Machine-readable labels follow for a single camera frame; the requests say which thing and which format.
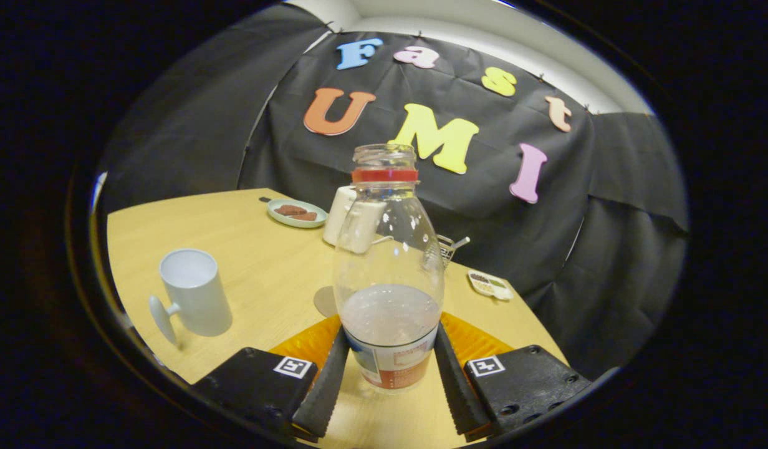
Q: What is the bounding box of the black backdrop cloth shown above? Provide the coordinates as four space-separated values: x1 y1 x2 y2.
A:
100 3 690 381

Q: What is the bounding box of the small metal rack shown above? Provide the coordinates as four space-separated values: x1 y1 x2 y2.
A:
435 234 471 269

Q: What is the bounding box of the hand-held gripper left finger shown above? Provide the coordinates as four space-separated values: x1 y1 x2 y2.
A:
191 315 352 445

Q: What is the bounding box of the white divided sauce dish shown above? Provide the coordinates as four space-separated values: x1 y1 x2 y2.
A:
468 269 514 302

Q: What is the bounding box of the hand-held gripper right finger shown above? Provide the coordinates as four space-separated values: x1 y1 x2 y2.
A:
433 312 592 443

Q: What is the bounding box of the white cup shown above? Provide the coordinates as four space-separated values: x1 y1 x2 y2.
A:
148 248 233 347

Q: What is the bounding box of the wooden table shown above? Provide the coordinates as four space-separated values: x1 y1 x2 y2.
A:
107 188 569 449

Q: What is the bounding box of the round brown coaster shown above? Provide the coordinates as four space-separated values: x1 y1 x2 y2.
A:
314 286 340 318

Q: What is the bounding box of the white toaster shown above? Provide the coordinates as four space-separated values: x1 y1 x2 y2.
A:
322 185 388 254

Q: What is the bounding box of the clear juice bottle red label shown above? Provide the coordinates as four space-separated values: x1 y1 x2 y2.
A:
332 143 445 393

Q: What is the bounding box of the light green plate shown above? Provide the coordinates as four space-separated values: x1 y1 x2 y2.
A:
267 199 328 229

